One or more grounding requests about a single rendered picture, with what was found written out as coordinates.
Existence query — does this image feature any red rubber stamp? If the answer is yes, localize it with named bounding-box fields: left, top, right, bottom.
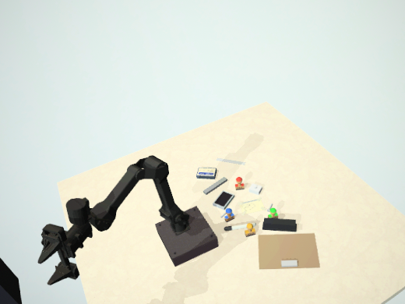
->
left=235, top=177, right=245, bottom=190

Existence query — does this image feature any yellow rubber stamp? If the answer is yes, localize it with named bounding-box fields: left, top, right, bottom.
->
left=245, top=223, right=255, bottom=237

